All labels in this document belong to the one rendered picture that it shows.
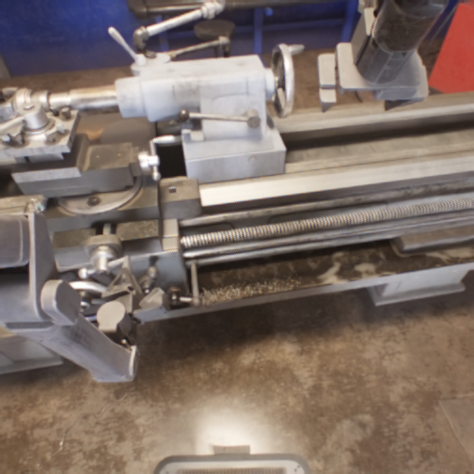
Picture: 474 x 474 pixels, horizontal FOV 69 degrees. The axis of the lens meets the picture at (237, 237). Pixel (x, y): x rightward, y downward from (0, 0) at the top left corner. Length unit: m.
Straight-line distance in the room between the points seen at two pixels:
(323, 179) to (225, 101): 0.42
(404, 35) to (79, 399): 1.73
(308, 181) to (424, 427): 1.14
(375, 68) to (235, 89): 0.70
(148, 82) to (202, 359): 1.21
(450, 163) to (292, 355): 1.05
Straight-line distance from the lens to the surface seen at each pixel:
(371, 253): 1.65
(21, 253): 0.44
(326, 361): 1.78
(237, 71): 1.14
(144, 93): 1.13
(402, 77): 0.53
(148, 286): 1.15
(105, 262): 0.99
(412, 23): 0.44
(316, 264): 1.54
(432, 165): 1.43
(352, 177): 1.28
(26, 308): 0.46
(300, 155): 1.54
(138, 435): 1.71
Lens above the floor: 1.62
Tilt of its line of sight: 49 degrees down
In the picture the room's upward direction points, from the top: 2 degrees counter-clockwise
